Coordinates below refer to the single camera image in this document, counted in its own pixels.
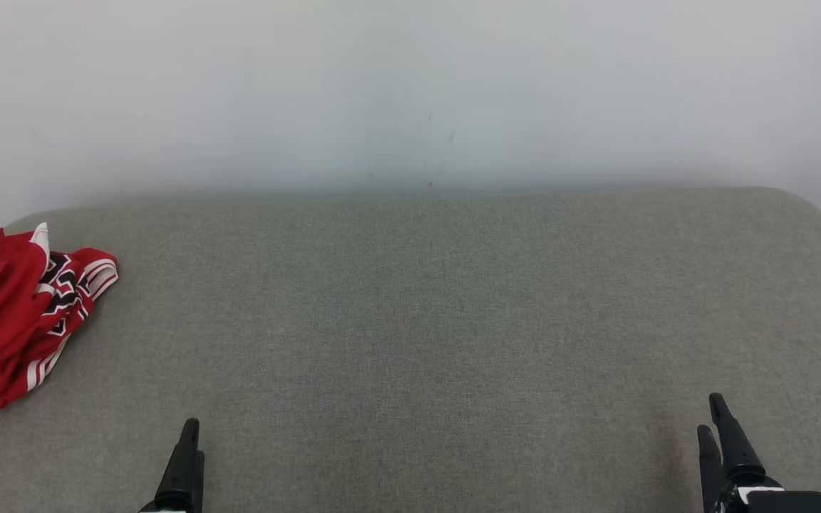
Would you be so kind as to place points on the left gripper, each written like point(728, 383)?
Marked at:
point(168, 509)

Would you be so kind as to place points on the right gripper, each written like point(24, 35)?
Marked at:
point(732, 500)

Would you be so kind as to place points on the red jersey with number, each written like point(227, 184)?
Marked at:
point(72, 285)

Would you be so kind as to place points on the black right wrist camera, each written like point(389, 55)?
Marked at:
point(795, 503)

